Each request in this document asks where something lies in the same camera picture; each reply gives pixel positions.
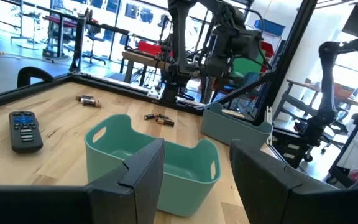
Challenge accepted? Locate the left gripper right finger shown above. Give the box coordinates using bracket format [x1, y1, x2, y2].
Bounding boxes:
[229, 138, 358, 224]

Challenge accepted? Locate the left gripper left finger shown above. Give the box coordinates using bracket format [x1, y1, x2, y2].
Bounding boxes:
[0, 138, 167, 224]

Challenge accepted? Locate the green plastic seat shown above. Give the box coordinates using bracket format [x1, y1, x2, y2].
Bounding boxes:
[231, 51, 265, 78]

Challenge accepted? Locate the blue storage crate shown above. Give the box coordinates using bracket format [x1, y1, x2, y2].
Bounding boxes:
[254, 19, 286, 37]

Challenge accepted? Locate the black control box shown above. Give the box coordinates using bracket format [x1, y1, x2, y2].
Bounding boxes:
[272, 127, 313, 169]

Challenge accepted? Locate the wooden background table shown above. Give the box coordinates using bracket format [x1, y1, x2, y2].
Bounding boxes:
[272, 78, 358, 122]
[121, 50, 170, 86]

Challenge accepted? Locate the teal green plastic bin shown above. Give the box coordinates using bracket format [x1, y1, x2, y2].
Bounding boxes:
[84, 114, 222, 218]

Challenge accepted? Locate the blue-grey plastic bin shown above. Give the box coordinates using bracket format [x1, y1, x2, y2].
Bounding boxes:
[201, 102, 273, 150]

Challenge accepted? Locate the red storage bin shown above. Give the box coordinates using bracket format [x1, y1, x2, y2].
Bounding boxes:
[137, 40, 163, 57]

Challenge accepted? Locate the black remote control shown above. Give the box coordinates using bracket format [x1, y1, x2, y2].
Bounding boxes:
[9, 111, 44, 154]

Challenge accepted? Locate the black background desk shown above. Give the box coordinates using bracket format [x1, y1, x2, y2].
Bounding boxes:
[44, 7, 130, 73]

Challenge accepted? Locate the black chair back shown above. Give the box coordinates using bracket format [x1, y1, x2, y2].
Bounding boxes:
[17, 66, 57, 88]

